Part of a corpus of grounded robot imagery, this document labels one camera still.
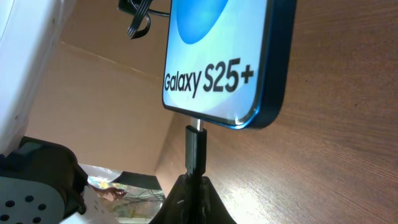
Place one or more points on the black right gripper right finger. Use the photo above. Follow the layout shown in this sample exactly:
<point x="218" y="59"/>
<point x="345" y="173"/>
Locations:
<point x="211" y="209"/>

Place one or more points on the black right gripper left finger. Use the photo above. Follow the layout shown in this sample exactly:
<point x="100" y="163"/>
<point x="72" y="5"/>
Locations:
<point x="176" y="208"/>

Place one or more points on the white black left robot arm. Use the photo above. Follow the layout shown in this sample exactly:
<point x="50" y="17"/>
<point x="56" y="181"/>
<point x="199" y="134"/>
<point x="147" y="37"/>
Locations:
<point x="41" y="182"/>

